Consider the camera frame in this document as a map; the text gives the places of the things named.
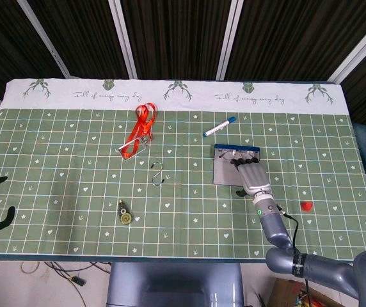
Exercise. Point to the grey blue robot torso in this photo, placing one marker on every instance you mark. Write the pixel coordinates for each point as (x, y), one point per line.
(173, 284)

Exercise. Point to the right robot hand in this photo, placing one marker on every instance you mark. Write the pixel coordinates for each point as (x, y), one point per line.
(255, 177)

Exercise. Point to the correction tape dispenser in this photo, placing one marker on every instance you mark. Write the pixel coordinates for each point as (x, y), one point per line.
(125, 218)

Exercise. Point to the small red cap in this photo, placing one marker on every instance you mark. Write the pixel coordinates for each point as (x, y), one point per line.
(306, 206)

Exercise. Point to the grey blue glasses case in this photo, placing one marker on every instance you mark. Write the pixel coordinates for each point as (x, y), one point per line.
(226, 174)

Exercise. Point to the brown cardboard box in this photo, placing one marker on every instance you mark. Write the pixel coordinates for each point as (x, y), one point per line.
(282, 292)

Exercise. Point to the metal S hook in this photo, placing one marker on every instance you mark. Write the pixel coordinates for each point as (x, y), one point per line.
(161, 169)

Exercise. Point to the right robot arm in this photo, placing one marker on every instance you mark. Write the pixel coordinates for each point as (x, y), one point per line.
(274, 227)

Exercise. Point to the clear badge holder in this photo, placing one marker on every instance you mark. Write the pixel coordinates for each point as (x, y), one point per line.
(126, 155)

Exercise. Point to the white marker blue cap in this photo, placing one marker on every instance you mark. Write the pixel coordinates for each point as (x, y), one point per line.
(218, 128)

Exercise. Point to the green grid tablecloth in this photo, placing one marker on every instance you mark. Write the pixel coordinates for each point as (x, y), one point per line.
(74, 192)

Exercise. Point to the dark blue under cloth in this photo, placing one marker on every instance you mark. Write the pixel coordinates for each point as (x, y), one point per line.
(170, 259)

